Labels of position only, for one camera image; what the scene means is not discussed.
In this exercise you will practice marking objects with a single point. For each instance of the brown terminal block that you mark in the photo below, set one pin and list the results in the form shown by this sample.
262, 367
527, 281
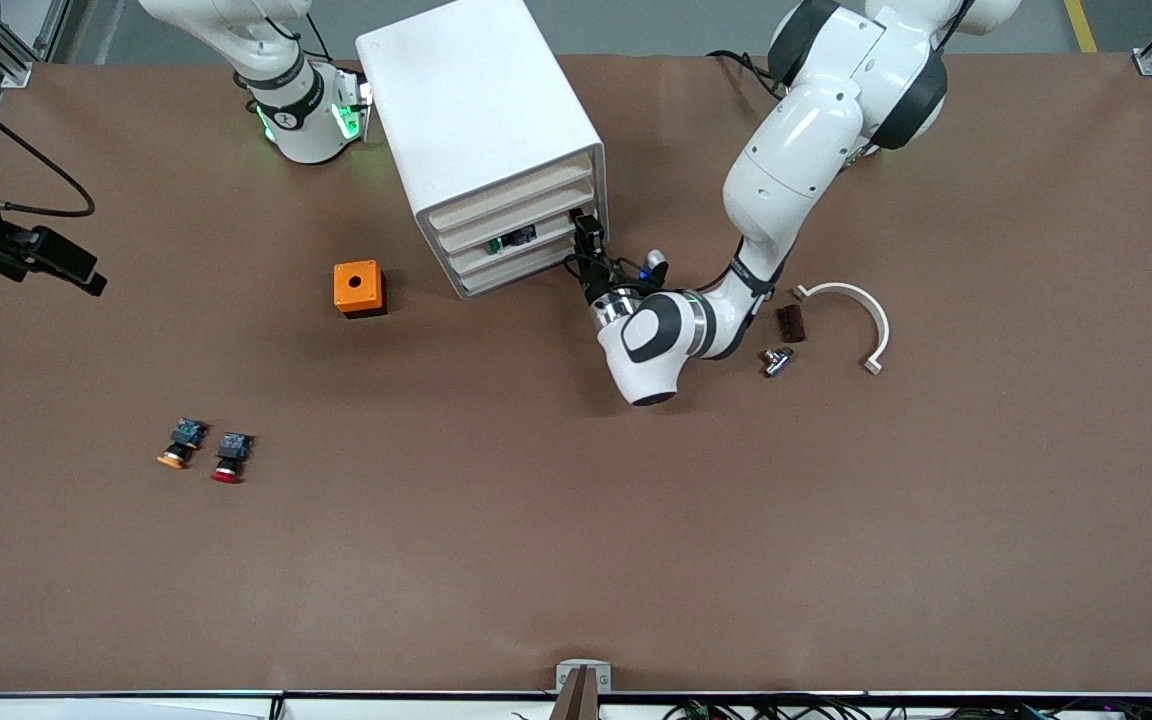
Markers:
794, 324

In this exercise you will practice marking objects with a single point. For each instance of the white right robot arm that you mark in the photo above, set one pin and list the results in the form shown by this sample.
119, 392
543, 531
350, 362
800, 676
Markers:
306, 130

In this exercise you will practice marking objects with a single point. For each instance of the orange box with hole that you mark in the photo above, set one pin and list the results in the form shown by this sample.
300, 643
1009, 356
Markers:
371, 275

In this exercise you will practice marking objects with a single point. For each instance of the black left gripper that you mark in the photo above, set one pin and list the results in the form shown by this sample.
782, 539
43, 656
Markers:
595, 281

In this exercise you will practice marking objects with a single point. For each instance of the silver key switch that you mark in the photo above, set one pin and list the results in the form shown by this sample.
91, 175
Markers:
776, 363

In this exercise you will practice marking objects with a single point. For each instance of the red push button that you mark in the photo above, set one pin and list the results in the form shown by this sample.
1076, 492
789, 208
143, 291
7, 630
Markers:
232, 450

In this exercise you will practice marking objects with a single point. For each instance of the green push button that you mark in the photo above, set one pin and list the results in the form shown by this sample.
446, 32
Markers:
516, 238

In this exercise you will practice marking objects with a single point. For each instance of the white curved bracket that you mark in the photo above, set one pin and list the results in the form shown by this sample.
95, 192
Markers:
880, 325

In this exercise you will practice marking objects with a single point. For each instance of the yellow push button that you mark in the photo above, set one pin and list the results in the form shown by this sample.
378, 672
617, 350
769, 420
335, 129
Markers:
181, 440

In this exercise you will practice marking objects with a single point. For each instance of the grey metal table bracket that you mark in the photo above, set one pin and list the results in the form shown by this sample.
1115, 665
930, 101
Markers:
564, 680

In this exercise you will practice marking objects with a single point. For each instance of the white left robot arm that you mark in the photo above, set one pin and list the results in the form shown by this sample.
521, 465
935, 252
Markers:
796, 150

